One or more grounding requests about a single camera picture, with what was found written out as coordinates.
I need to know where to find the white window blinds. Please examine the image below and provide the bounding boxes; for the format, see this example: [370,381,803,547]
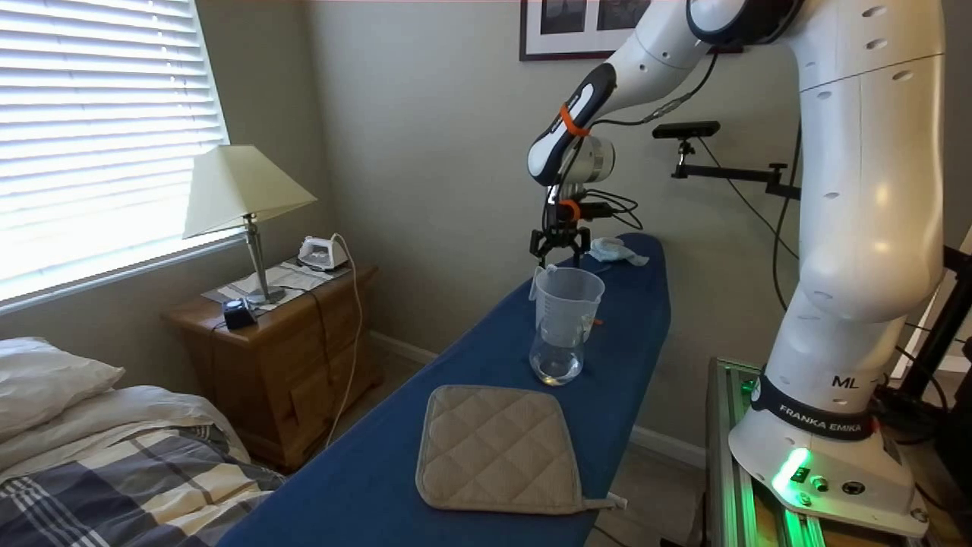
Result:
[0,0,232,307]

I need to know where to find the aluminium robot base platform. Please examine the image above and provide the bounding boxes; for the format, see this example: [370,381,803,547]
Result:
[705,356,972,547]

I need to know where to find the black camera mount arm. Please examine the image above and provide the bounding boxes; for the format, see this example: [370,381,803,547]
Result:
[671,132,803,200]

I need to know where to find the white terry towel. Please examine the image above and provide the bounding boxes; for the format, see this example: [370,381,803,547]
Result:
[586,234,653,270]

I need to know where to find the black framed wall picture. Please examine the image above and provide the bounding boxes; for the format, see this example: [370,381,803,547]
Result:
[519,0,663,61]

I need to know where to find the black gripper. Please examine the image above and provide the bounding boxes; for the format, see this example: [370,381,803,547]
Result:
[529,198,593,267]

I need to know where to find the small white device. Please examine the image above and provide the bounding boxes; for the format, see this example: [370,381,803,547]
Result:
[296,234,351,273]

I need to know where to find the white pillow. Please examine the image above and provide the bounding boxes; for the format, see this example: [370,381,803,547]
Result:
[0,333,128,442]

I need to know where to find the bed with plaid blanket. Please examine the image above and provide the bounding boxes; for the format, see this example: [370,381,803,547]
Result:
[0,333,289,547]

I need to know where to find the white power cord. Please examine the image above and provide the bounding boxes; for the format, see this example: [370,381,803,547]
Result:
[321,234,370,450]

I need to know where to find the translucent plastic measuring cup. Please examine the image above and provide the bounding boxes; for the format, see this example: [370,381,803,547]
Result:
[529,263,608,387]

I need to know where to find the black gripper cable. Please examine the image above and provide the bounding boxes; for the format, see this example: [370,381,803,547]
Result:
[578,185,648,237]

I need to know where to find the small black alarm clock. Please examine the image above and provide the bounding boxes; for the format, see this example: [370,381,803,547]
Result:
[220,298,257,333]

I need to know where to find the wooden nightstand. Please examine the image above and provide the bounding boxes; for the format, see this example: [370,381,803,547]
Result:
[165,258,385,473]

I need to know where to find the table lamp with beige shade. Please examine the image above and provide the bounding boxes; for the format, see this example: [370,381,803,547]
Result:
[182,142,318,307]

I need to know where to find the black stereo camera bar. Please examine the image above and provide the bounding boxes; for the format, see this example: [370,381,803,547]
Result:
[650,117,724,142]

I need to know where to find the orange cable strap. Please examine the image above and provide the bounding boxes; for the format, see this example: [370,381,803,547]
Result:
[557,102,593,142]

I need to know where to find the blue ironing board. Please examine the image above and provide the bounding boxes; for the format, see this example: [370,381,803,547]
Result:
[216,231,673,547]

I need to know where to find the beige quilted pot holder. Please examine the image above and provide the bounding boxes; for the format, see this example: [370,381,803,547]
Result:
[413,381,631,515]

